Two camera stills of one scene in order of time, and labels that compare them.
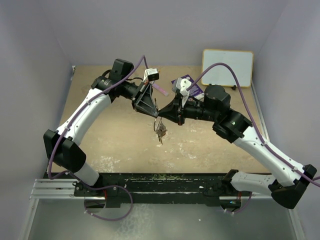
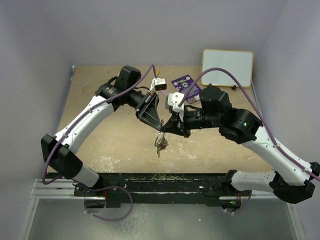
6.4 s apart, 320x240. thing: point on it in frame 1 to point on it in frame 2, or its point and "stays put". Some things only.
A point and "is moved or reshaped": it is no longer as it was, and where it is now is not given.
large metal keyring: (154, 122) is moved or reshaped
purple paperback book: (194, 91) stays put
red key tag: (161, 131) is moved or reshaped
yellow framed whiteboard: (241, 61) stays put
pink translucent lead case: (161, 90) stays put
